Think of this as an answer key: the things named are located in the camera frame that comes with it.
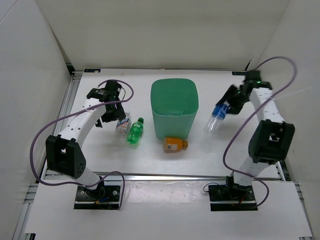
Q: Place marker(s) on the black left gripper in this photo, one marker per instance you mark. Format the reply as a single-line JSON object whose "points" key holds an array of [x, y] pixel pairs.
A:
{"points": [[118, 113]]}

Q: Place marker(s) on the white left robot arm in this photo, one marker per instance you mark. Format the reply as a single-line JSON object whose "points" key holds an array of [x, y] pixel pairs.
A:
{"points": [[64, 151]]}

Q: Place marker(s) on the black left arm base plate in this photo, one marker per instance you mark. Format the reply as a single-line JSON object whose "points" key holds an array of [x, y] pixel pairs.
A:
{"points": [[106, 196]]}

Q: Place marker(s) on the white orange label clear bottle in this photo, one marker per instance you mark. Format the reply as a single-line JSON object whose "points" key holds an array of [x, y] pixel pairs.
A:
{"points": [[122, 129]]}

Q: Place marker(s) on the green plastic bin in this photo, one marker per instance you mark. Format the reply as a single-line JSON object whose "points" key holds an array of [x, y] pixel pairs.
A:
{"points": [[174, 105]]}

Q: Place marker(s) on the green soda bottle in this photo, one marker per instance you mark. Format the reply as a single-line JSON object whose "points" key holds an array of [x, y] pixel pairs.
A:
{"points": [[135, 133]]}

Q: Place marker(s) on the orange juice bottle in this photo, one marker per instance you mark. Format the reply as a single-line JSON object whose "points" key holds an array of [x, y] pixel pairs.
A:
{"points": [[173, 144]]}

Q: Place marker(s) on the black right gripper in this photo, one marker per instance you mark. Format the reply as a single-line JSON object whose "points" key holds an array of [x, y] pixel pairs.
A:
{"points": [[230, 91]]}

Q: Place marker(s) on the blue white label sticker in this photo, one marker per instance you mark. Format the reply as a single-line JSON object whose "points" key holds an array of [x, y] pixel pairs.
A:
{"points": [[92, 70]]}

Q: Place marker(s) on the blue label clear bottle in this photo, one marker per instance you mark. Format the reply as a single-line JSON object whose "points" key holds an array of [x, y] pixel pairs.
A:
{"points": [[217, 117]]}

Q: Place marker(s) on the aluminium table edge rail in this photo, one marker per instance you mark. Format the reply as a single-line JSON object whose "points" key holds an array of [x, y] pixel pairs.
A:
{"points": [[50, 175]]}

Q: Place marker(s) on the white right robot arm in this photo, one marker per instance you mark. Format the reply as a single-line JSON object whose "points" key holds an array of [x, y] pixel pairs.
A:
{"points": [[272, 138]]}

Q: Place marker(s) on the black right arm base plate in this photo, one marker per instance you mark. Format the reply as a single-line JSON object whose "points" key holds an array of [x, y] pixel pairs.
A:
{"points": [[223, 199]]}

